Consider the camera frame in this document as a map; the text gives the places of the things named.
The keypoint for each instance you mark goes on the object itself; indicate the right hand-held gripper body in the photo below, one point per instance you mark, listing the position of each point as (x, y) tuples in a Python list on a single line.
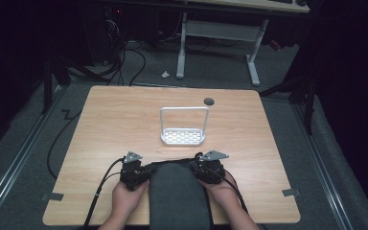
[(212, 171)]

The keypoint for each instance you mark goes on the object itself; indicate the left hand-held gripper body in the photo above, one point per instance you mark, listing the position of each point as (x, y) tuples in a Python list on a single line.
[(132, 177)]

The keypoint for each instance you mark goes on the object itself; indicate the dark grey cloth yellow lining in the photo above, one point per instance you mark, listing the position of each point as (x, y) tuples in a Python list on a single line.
[(175, 195)]

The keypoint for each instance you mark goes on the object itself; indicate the person's left hand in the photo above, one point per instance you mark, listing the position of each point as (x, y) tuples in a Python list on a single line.
[(127, 201)]

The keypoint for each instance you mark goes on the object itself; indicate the person's right hand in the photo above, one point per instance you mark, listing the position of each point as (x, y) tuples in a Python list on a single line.
[(223, 195)]

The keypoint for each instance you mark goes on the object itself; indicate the white metal rack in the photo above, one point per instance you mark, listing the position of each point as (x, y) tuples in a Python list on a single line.
[(182, 136)]

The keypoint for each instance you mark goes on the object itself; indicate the black round table grommet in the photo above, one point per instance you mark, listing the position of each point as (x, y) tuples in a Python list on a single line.
[(209, 102)]

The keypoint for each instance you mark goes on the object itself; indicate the grey tape piece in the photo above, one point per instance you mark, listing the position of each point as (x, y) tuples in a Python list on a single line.
[(290, 192), (53, 196)]

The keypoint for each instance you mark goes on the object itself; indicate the crumpled white paper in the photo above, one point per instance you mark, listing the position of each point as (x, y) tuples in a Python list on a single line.
[(165, 74)]

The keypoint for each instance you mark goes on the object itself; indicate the black metal stand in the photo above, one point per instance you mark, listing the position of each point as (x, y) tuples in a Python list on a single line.
[(309, 105), (48, 86)]

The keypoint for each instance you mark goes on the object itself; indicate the white-framed wooden desk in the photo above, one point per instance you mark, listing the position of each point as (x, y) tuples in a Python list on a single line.
[(223, 30)]

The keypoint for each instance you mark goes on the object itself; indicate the black computer tower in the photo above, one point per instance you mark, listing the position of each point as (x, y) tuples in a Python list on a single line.
[(113, 32)]

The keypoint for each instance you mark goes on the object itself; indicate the small red object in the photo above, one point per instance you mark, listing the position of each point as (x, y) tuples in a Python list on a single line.
[(275, 45)]

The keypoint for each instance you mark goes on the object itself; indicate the metal floor rail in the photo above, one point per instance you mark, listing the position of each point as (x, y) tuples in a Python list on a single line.
[(16, 163), (322, 169)]

